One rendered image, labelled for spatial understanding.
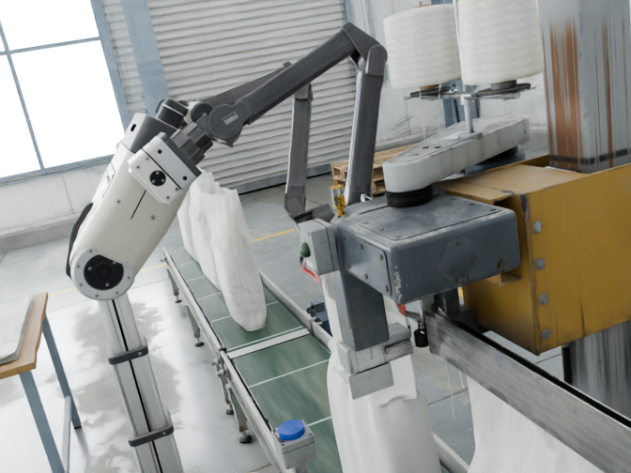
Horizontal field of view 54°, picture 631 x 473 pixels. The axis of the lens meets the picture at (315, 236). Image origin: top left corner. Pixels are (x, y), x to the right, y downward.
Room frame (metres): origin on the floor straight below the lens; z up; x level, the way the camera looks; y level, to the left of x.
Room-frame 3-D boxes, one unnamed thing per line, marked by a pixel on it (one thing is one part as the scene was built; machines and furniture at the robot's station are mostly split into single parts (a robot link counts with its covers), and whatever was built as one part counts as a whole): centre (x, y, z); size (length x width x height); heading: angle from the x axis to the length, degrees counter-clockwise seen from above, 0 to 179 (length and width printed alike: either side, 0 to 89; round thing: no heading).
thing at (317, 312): (2.99, 0.06, 0.35); 0.30 x 0.15 x 0.15; 18
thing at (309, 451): (1.23, 0.13, 0.81); 0.08 x 0.08 x 0.06; 18
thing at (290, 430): (1.23, 0.13, 0.84); 0.06 x 0.06 x 0.02
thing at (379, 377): (1.16, -0.05, 0.98); 0.09 x 0.05 x 0.05; 108
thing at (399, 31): (1.39, -0.31, 1.61); 0.17 x 0.17 x 0.17
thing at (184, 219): (4.49, 0.87, 0.74); 0.47 x 0.20 x 0.72; 20
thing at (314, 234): (1.13, 0.00, 1.28); 0.08 x 0.05 x 0.09; 18
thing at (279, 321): (3.82, 0.65, 0.33); 2.21 x 0.39 x 0.09; 18
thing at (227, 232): (3.13, 0.44, 0.74); 0.47 x 0.22 x 0.72; 16
